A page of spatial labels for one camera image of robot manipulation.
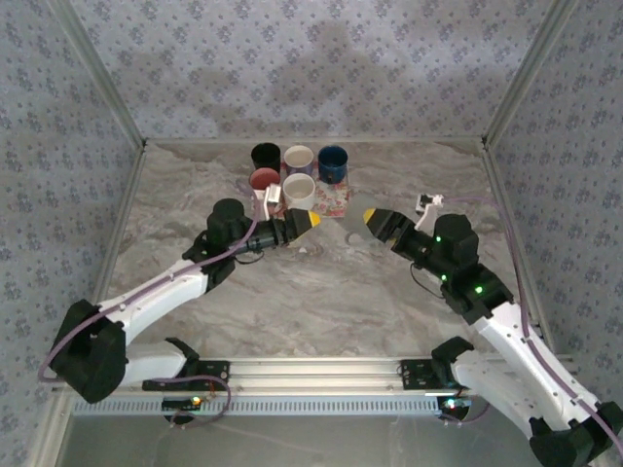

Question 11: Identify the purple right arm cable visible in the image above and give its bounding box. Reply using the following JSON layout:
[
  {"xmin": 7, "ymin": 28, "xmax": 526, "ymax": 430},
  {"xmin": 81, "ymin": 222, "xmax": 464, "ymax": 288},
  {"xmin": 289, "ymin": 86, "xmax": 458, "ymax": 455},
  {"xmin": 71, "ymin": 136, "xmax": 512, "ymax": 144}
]
[{"xmin": 440, "ymin": 195, "xmax": 623, "ymax": 451}]

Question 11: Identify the aluminium right corner post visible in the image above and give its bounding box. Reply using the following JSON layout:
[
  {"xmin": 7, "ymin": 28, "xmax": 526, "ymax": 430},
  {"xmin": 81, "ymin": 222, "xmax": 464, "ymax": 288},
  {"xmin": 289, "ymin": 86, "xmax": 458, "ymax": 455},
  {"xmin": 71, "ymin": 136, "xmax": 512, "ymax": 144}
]
[{"xmin": 481, "ymin": 0, "xmax": 583, "ymax": 147}]

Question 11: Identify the circuit board with led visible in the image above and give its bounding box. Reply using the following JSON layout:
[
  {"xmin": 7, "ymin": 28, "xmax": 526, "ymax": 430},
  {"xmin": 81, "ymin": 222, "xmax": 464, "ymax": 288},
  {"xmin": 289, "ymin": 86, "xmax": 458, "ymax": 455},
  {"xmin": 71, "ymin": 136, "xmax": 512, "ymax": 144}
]
[
  {"xmin": 162, "ymin": 396, "xmax": 204, "ymax": 411},
  {"xmin": 436, "ymin": 396, "xmax": 474, "ymax": 413}
]

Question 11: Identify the left circuit board with LED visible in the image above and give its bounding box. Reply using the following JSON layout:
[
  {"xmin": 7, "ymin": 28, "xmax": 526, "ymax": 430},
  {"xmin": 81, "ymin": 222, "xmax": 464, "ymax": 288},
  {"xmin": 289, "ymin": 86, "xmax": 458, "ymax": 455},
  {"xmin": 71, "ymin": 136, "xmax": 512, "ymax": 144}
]
[{"xmin": 162, "ymin": 396, "xmax": 204, "ymax": 411}]

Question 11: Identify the slotted grey cable duct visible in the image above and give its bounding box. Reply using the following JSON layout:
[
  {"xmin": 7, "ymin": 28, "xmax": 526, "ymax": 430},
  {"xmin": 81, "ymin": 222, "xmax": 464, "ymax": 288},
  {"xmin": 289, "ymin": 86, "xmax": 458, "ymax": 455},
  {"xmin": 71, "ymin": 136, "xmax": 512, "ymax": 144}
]
[{"xmin": 71, "ymin": 392, "xmax": 447, "ymax": 418}]

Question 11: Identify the aluminium back rail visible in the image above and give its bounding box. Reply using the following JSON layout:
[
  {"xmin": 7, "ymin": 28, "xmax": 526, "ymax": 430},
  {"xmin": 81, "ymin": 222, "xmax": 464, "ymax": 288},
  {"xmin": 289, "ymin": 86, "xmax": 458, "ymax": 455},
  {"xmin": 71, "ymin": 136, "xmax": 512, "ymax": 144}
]
[{"xmin": 143, "ymin": 136, "xmax": 488, "ymax": 146}]

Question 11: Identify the cream mug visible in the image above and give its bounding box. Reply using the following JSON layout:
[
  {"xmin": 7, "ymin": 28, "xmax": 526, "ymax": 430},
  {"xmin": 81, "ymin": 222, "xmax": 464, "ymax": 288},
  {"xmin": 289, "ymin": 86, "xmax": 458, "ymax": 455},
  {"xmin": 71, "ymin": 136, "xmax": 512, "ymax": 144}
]
[{"xmin": 281, "ymin": 172, "xmax": 317, "ymax": 211}]

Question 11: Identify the right circuit board with LED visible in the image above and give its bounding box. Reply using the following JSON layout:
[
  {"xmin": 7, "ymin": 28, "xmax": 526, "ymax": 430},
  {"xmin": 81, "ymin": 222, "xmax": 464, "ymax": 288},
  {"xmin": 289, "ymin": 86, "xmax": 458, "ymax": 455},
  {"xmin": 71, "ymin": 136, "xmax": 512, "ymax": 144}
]
[{"xmin": 436, "ymin": 396, "xmax": 474, "ymax": 413}]

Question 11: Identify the floral fabric mat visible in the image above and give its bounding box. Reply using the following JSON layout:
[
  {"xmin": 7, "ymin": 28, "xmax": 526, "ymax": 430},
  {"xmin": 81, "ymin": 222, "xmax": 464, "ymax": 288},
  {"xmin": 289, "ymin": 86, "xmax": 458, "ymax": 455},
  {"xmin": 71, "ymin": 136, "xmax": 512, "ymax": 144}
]
[{"xmin": 249, "ymin": 167, "xmax": 352, "ymax": 221}]

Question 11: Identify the pink mug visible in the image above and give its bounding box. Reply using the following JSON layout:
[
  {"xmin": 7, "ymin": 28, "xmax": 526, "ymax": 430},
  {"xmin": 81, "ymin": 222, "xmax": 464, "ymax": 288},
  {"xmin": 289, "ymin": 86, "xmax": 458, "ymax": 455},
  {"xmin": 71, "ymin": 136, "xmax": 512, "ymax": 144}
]
[{"xmin": 248, "ymin": 166, "xmax": 282, "ymax": 197}]

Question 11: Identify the aluminium rail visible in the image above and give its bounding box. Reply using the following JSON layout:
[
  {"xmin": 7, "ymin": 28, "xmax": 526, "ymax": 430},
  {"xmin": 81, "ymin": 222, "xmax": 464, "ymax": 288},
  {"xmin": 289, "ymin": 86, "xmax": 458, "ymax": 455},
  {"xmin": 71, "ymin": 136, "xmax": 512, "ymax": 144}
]
[
  {"xmin": 72, "ymin": 143, "xmax": 150, "ymax": 359},
  {"xmin": 143, "ymin": 136, "xmax": 488, "ymax": 146},
  {"xmin": 481, "ymin": 140, "xmax": 556, "ymax": 354},
  {"xmin": 52, "ymin": 354, "xmax": 580, "ymax": 394}
]

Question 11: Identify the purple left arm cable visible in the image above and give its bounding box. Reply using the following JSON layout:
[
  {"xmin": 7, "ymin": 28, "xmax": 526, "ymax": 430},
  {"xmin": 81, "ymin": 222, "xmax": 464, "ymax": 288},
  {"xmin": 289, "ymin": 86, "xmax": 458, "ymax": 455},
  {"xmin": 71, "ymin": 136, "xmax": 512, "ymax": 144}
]
[{"xmin": 37, "ymin": 179, "xmax": 262, "ymax": 430}]

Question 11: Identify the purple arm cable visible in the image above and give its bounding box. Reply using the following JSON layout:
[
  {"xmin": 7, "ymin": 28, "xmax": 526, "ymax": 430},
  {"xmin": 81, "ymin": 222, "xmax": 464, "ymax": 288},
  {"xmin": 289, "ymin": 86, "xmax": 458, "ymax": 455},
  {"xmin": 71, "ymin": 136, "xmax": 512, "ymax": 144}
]
[
  {"xmin": 440, "ymin": 195, "xmax": 623, "ymax": 451},
  {"xmin": 37, "ymin": 179, "xmax": 262, "ymax": 430}
]

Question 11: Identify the black mug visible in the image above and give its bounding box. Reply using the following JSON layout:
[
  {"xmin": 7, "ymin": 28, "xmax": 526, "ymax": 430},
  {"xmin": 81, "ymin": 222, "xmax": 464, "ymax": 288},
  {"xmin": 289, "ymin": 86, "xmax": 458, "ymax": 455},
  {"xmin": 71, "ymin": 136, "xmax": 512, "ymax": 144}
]
[{"xmin": 250, "ymin": 142, "xmax": 282, "ymax": 172}]

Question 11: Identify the aluminium front rail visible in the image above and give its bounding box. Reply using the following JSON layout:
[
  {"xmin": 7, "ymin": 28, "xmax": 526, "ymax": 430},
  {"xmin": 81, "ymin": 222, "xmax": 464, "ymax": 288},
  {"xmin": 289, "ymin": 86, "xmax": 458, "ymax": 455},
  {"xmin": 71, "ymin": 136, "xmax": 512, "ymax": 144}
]
[{"xmin": 52, "ymin": 354, "xmax": 580, "ymax": 394}]

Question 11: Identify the aluminium left corner post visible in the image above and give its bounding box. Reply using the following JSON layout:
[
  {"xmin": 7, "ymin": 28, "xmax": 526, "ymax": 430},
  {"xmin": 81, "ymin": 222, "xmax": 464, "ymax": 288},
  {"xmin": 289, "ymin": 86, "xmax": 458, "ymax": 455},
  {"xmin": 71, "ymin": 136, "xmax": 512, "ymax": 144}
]
[{"xmin": 48, "ymin": 0, "xmax": 148, "ymax": 150}]

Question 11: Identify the dark blue mug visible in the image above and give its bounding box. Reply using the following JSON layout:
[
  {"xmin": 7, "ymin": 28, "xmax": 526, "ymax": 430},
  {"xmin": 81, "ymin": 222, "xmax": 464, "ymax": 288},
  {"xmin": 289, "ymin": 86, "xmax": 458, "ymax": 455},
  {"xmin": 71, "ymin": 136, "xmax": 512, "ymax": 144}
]
[{"xmin": 317, "ymin": 145, "xmax": 349, "ymax": 185}]

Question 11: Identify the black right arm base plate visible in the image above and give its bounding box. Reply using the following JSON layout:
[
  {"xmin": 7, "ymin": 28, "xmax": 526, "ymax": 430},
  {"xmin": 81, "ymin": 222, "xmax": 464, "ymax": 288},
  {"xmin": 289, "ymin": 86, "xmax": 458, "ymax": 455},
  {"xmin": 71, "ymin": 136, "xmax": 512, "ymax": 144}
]
[{"xmin": 398, "ymin": 358, "xmax": 452, "ymax": 390}]

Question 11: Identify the thin black cable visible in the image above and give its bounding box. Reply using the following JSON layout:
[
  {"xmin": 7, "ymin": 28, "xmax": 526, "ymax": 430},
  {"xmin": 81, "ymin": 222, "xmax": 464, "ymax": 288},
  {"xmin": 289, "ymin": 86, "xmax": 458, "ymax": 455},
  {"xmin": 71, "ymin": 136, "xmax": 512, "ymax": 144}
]
[{"xmin": 410, "ymin": 262, "xmax": 444, "ymax": 297}]

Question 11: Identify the grey mug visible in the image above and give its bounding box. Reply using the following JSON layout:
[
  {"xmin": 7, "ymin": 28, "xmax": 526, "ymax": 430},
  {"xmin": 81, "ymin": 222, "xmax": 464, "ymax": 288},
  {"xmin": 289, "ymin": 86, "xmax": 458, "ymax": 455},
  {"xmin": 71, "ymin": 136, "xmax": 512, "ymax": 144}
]
[{"xmin": 343, "ymin": 194, "xmax": 379, "ymax": 245}]

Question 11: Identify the aluminium corner post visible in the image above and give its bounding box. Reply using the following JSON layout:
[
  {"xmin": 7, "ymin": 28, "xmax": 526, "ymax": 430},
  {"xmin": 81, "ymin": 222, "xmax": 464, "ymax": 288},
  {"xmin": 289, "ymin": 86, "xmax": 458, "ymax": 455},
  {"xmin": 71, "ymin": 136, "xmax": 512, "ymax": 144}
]
[
  {"xmin": 481, "ymin": 0, "xmax": 583, "ymax": 147},
  {"xmin": 48, "ymin": 0, "xmax": 148, "ymax": 150}
]

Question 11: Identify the aluminium right side rail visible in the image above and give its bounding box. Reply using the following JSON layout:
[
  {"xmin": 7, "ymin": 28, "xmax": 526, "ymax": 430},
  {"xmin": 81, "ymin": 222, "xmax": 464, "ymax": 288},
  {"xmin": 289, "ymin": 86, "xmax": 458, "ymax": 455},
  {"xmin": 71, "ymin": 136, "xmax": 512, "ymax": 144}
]
[{"xmin": 481, "ymin": 140, "xmax": 556, "ymax": 354}]

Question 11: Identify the purple mug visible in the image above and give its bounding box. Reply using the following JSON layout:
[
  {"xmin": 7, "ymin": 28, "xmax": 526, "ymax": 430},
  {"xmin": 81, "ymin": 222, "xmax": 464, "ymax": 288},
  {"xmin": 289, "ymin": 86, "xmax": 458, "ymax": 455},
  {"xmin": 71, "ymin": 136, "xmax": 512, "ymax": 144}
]
[{"xmin": 283, "ymin": 144, "xmax": 315, "ymax": 176}]

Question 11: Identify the aluminium left side rail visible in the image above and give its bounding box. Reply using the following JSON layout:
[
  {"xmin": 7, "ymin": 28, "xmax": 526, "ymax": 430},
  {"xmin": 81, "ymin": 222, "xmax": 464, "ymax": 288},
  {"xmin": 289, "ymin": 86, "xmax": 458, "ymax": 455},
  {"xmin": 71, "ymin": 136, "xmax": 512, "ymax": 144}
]
[{"xmin": 72, "ymin": 143, "xmax": 150, "ymax": 359}]

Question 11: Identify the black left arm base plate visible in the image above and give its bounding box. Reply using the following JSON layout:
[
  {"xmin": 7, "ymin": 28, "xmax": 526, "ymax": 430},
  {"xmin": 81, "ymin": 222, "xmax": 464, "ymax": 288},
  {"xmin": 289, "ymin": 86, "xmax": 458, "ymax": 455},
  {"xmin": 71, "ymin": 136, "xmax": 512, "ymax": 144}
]
[{"xmin": 141, "ymin": 359, "xmax": 231, "ymax": 392}]

